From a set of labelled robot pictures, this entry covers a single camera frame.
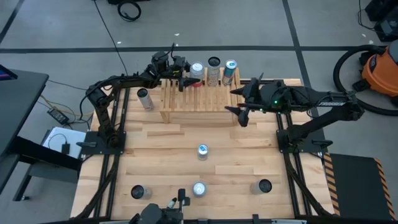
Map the silver can with black lid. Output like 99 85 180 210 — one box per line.
250 179 273 195
206 55 221 87
136 88 155 110
130 184 153 200

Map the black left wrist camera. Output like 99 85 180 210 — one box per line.
151 51 171 72

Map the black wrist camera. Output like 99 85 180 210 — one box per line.
272 81 299 111
151 51 171 72

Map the black equipment case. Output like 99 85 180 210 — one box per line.
374 17 398 43
364 0 398 22

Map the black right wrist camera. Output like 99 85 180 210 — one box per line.
272 81 299 111

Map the black aluminium table frame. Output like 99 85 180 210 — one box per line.
73 70 336 224

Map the black jointed device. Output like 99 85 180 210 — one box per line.
129 188 191 224

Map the thin black cable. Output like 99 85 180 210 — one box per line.
357 0 377 32

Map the long black floor cable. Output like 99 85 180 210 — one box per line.
92 0 129 76

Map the blue lit screen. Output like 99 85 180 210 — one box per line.
0 64 19 81

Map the orange shop vacuum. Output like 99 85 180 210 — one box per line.
332 44 398 118
353 39 398 107

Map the red and white soda can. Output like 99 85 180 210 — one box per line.
189 61 205 88

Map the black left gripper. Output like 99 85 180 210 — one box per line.
169 55 201 93

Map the white flat box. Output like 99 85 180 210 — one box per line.
42 126 87 159

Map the blue energy drink can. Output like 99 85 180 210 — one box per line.
197 144 210 161
221 58 238 86

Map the coiled black cable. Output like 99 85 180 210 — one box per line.
117 1 142 22

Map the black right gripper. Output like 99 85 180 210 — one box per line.
224 77 274 128

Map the black desk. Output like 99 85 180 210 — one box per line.
0 68 82 202

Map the black hazard-striped floor mat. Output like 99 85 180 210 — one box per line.
323 152 397 222

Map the wooden slatted shelf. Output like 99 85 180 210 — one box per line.
159 67 244 125

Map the black power brick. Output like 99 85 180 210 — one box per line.
47 107 70 125

